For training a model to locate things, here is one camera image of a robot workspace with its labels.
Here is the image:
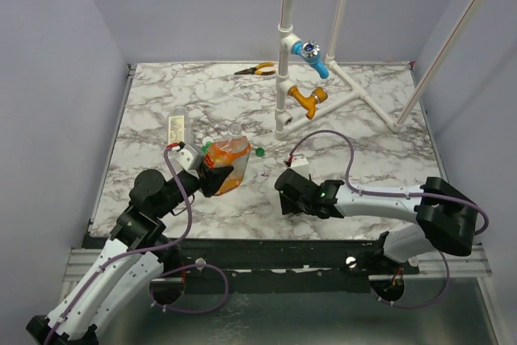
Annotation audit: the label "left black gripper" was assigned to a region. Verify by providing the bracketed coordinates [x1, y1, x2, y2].
[157, 156, 234, 217]

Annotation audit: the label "orange label tea bottle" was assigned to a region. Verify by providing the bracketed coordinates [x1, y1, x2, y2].
[204, 124, 251, 196]

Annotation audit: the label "green plastic bottle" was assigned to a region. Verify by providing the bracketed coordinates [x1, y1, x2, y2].
[202, 141, 213, 154]

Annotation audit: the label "brass yellow faucet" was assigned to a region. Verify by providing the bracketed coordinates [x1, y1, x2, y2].
[288, 86, 328, 120]

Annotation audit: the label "white PVC pipe frame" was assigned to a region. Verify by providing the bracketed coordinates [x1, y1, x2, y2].
[275, 0, 482, 140]

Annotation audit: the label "clear square water bottle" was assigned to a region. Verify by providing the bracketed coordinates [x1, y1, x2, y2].
[166, 107, 193, 145]

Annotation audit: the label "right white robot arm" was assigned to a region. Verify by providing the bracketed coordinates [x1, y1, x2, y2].
[275, 168, 481, 274]

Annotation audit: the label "green bottle cap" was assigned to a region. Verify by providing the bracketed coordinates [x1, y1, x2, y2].
[255, 148, 265, 157]

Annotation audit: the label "blue plastic faucet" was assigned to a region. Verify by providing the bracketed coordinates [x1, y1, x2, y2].
[291, 40, 330, 79]

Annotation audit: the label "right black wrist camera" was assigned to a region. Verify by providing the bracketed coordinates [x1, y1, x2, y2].
[286, 154, 310, 179]

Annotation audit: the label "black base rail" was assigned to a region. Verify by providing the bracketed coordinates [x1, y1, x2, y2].
[80, 235, 441, 296]

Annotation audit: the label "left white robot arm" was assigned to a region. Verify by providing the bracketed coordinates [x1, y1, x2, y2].
[26, 166, 233, 344]

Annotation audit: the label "yellow handled pliers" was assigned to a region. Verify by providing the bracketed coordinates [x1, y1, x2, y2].
[234, 62, 276, 76]

